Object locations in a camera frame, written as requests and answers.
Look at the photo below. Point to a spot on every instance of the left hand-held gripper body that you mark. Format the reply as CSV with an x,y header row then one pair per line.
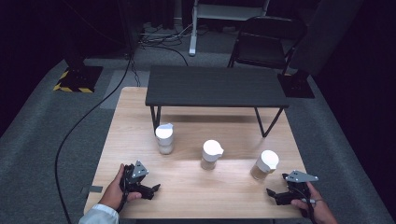
x,y
139,169

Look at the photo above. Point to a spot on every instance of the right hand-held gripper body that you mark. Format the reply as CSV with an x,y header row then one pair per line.
x,y
299,177

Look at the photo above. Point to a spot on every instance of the white-lid jar of brown powder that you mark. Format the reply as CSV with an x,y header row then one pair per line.
x,y
211,151
267,161

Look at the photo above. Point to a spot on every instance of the white-lid jar of white powder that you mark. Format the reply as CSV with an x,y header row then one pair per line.
x,y
164,133

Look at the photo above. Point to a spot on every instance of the black shelf with metal legs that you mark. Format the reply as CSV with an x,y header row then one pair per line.
x,y
214,85

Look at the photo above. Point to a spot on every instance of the person's left hand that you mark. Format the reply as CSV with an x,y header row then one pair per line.
x,y
113,194

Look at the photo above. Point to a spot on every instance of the person's right hand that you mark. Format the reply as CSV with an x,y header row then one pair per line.
x,y
320,210

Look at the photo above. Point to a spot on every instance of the grey tape marker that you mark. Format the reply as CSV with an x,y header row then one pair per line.
x,y
96,188

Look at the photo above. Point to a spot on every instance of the plain black stand base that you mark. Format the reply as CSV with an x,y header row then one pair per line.
x,y
297,85

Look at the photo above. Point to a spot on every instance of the black stand base yellow stripes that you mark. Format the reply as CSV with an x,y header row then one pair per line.
x,y
82,77

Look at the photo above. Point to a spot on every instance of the black folding chair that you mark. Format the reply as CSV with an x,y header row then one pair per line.
x,y
261,43

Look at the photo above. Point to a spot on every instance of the dark grey leaning panel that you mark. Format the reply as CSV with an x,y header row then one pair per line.
x,y
323,37

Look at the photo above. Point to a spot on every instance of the white metal stand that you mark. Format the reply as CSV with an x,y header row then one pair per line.
x,y
193,37

